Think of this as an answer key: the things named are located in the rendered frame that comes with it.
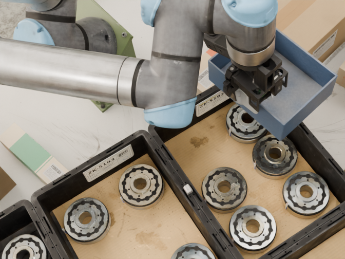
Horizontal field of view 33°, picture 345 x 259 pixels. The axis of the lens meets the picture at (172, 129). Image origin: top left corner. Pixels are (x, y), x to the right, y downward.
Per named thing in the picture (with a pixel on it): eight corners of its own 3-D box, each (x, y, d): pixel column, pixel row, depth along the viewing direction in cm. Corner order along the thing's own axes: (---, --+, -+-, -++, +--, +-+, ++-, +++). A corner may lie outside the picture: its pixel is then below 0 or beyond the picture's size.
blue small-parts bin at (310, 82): (208, 78, 119) (207, 60, 112) (259, 35, 122) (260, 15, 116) (280, 142, 111) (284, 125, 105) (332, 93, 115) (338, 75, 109)
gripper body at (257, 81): (256, 115, 100) (256, 82, 89) (222, 84, 103) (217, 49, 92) (288, 87, 101) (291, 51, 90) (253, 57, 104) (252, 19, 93)
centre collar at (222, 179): (209, 185, 131) (209, 184, 131) (226, 173, 132) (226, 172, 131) (222, 202, 129) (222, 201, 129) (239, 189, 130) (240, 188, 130)
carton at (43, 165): (4, 147, 158) (-3, 137, 152) (21, 131, 159) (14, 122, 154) (63, 201, 149) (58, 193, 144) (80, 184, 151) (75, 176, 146)
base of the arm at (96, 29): (66, 59, 157) (39, 59, 149) (84, 7, 151) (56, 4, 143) (105, 85, 150) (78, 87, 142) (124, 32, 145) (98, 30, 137)
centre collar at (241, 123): (233, 117, 138) (233, 116, 138) (249, 106, 139) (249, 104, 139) (246, 131, 136) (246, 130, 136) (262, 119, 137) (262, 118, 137)
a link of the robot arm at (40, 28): (49, 66, 147) (6, 67, 136) (53, 12, 144) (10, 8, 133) (83, 74, 141) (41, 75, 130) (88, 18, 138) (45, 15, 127)
